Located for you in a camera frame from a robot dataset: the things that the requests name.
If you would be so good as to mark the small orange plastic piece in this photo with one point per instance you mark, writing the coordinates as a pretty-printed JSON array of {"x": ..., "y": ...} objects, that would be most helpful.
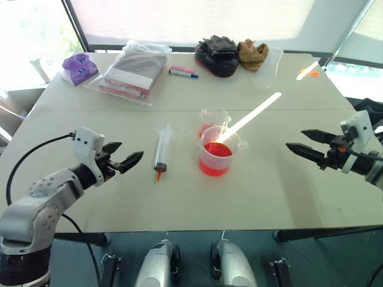
[{"x": 312, "y": 73}]

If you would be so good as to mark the brown crumpled cloth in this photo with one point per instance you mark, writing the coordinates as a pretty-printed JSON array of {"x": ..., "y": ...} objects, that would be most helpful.
[{"x": 252, "y": 55}]

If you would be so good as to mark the clear syringe with orange tip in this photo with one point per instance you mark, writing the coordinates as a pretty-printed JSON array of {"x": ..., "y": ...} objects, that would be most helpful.
[{"x": 163, "y": 149}]

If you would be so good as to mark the black bag beside table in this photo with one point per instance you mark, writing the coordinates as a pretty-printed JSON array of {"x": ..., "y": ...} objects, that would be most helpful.
[{"x": 369, "y": 107}]

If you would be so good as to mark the clear bag of packed cloths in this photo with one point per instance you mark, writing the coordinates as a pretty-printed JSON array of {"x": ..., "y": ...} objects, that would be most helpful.
[{"x": 131, "y": 70}]

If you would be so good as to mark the white marker with blue cap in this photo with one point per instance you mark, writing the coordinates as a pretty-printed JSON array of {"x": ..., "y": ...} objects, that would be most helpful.
[{"x": 182, "y": 73}]

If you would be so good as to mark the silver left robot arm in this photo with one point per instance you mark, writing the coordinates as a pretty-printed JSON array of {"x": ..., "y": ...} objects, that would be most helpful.
[{"x": 39, "y": 206}]

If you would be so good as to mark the beaker with red liquid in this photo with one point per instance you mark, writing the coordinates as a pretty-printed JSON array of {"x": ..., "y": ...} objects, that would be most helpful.
[{"x": 215, "y": 155}]

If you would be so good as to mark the purple tissue pack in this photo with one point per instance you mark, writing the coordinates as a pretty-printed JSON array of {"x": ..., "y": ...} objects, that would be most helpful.
[{"x": 78, "y": 67}]

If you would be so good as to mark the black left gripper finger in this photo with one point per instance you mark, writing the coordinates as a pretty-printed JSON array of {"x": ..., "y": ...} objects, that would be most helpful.
[
  {"x": 113, "y": 147},
  {"x": 131, "y": 160}
]

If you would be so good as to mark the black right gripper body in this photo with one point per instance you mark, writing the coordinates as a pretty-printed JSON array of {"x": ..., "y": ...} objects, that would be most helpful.
[{"x": 336, "y": 155}]

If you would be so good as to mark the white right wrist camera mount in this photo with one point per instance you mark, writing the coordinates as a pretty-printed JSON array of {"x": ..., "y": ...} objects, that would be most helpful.
[{"x": 360, "y": 122}]

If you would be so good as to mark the black table frame bar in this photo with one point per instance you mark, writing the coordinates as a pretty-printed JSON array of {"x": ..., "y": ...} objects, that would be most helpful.
[
  {"x": 329, "y": 233},
  {"x": 83, "y": 239}
]

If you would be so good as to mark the black crumpled cloth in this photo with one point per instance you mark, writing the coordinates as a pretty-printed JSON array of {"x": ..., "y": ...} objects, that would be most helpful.
[{"x": 217, "y": 56}]

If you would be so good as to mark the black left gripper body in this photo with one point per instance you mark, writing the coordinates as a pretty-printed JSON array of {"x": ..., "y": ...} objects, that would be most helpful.
[{"x": 104, "y": 167}]

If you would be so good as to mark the silver rounded robot leg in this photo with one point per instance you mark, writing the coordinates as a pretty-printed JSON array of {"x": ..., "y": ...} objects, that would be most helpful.
[
  {"x": 157, "y": 266},
  {"x": 235, "y": 266}
]

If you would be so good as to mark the black table leg bracket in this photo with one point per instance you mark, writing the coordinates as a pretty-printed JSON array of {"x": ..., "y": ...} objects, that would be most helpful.
[
  {"x": 110, "y": 269},
  {"x": 281, "y": 272}
]

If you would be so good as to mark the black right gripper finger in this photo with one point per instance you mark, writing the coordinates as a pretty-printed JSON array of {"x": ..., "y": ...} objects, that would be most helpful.
[
  {"x": 308, "y": 153},
  {"x": 320, "y": 137}
]

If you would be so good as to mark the clear plastic beaker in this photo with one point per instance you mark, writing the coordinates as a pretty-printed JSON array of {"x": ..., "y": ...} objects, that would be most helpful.
[{"x": 211, "y": 118}]

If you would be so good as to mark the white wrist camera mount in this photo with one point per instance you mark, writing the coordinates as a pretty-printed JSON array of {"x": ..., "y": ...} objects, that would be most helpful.
[
  {"x": 86, "y": 140},
  {"x": 360, "y": 122}
]

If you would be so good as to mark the clear plastic container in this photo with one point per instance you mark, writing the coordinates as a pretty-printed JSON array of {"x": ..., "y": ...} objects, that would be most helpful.
[{"x": 267, "y": 70}]

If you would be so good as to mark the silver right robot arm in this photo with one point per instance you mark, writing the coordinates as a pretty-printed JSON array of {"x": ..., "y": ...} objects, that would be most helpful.
[{"x": 374, "y": 173}]

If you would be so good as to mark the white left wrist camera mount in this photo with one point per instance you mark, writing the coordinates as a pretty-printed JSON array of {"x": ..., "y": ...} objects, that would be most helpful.
[{"x": 86, "y": 140}]

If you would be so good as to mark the black window frame post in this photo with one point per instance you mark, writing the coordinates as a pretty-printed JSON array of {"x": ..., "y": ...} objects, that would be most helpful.
[
  {"x": 350, "y": 33},
  {"x": 76, "y": 27}
]

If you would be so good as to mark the pink marker pen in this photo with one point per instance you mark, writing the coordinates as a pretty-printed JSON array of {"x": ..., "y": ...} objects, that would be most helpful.
[{"x": 182, "y": 69}]

